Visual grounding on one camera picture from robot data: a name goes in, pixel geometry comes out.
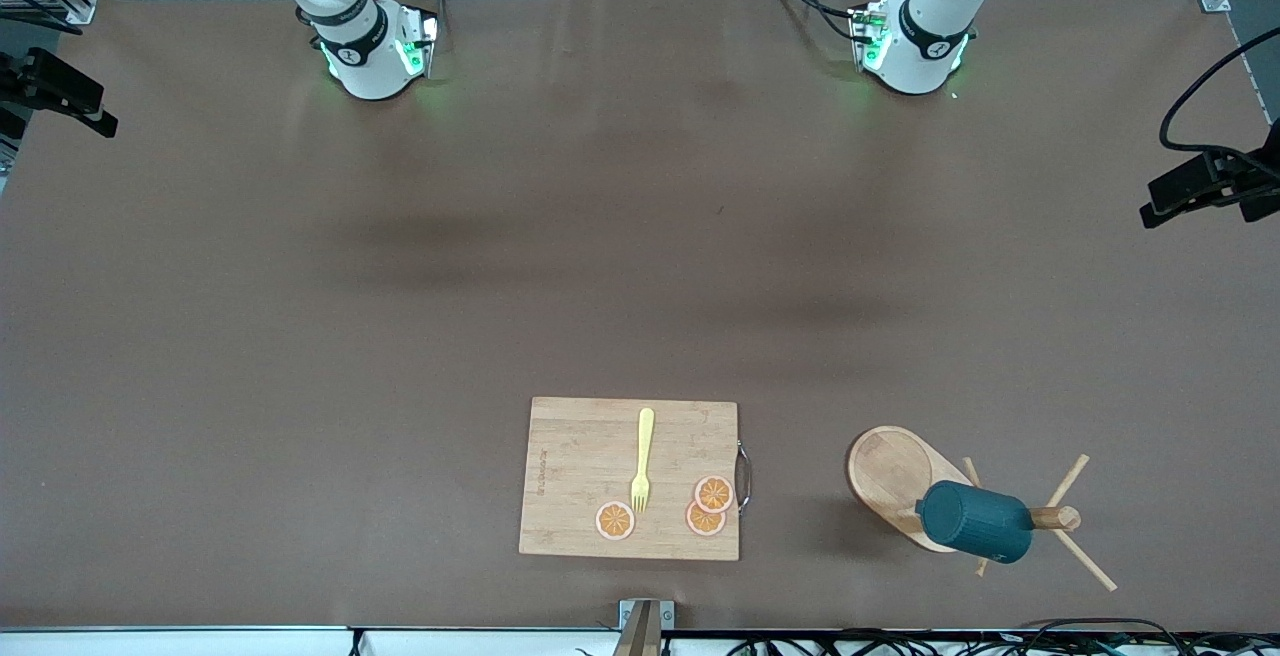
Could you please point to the metal table bracket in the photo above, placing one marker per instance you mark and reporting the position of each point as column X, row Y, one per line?
column 640, row 626

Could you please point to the orange slice toy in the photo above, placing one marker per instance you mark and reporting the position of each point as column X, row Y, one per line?
column 713, row 493
column 700, row 524
column 615, row 521

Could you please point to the yellow plastic fork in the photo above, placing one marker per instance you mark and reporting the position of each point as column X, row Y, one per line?
column 645, row 436

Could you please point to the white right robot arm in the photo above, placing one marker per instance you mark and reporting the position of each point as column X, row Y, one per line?
column 365, row 56

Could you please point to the wooden mug rack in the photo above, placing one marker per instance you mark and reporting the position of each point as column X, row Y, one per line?
column 885, row 471

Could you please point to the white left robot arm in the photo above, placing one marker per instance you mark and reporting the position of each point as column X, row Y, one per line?
column 930, row 46

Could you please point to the teal cup yellow inside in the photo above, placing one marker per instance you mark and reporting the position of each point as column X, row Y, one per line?
column 975, row 521

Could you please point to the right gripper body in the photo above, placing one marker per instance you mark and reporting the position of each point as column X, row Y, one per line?
column 28, row 77

